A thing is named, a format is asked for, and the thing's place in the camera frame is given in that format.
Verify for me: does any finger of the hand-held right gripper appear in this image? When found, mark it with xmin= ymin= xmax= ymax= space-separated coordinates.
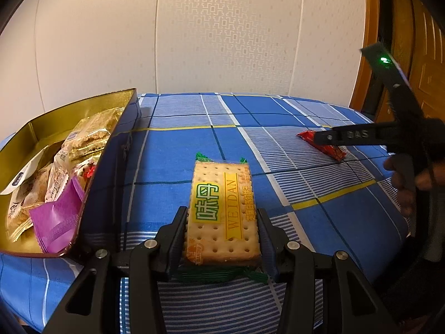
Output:
xmin=311 ymin=121 xmax=390 ymax=147

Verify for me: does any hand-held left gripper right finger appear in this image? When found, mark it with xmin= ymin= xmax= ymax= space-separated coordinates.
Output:
xmin=256 ymin=208 xmax=400 ymax=334

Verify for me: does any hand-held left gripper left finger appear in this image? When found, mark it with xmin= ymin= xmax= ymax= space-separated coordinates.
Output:
xmin=42 ymin=206 xmax=189 ymax=334

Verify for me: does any red candy packet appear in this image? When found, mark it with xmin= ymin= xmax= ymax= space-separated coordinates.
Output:
xmin=296 ymin=129 xmax=346 ymax=162

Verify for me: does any cracker packet with green ends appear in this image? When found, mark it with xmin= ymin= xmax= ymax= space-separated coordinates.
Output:
xmin=175 ymin=152 xmax=269 ymax=284

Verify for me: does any dark box with gold interior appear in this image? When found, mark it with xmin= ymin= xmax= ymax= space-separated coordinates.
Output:
xmin=0 ymin=88 xmax=141 ymax=259

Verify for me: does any white pink-flowered snack packet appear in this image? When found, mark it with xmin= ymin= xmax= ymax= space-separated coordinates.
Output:
xmin=70 ymin=156 xmax=101 ymax=192

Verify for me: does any purple snack packet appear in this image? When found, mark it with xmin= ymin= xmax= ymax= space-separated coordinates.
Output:
xmin=29 ymin=176 xmax=86 ymax=254

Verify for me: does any small white nut packet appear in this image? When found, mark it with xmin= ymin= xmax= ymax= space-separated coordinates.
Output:
xmin=45 ymin=163 xmax=75 ymax=202

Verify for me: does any clear rice cake packet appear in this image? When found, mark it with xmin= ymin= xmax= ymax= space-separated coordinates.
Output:
xmin=63 ymin=109 xmax=122 ymax=161

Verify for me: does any brown printed pastry packet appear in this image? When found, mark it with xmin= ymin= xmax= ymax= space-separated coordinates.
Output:
xmin=7 ymin=167 xmax=53 ymax=242

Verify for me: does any white stick packet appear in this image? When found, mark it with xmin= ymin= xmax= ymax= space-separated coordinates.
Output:
xmin=0 ymin=146 xmax=53 ymax=195

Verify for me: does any person's right hand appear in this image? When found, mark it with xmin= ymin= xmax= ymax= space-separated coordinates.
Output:
xmin=384 ymin=155 xmax=445 ymax=217

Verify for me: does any blue plaid tablecloth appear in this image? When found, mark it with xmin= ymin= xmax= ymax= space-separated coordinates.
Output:
xmin=0 ymin=92 xmax=411 ymax=331

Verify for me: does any wooden door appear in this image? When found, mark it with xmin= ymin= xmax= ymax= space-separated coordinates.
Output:
xmin=375 ymin=0 xmax=445 ymax=126

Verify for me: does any wooden door frame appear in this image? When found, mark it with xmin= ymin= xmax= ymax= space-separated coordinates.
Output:
xmin=348 ymin=0 xmax=381 ymax=112

